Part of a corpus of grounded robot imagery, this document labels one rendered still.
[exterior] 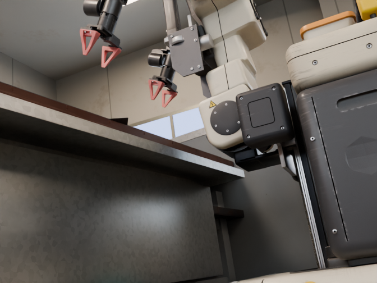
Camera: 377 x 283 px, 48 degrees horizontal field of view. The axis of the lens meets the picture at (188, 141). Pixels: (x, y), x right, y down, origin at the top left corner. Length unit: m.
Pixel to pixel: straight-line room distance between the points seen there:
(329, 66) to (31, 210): 0.76
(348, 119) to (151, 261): 0.72
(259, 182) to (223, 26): 0.92
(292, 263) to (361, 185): 1.08
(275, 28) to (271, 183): 3.23
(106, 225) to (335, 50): 0.74
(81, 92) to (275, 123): 5.01
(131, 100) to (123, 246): 4.29
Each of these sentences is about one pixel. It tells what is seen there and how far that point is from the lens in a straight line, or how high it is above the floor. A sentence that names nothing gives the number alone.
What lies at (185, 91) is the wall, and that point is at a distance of 5.12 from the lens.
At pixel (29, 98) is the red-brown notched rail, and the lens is 1.20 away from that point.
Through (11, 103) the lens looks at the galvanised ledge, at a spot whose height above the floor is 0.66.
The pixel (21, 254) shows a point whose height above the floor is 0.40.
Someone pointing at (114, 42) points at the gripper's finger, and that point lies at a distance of 1.41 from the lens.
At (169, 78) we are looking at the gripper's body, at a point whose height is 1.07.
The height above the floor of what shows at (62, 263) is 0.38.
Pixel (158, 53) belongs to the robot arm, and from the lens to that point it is 1.79.
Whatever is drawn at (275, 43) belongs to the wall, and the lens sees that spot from 4.98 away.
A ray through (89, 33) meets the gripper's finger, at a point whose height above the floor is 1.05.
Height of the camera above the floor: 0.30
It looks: 18 degrees up
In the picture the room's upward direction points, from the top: 8 degrees counter-clockwise
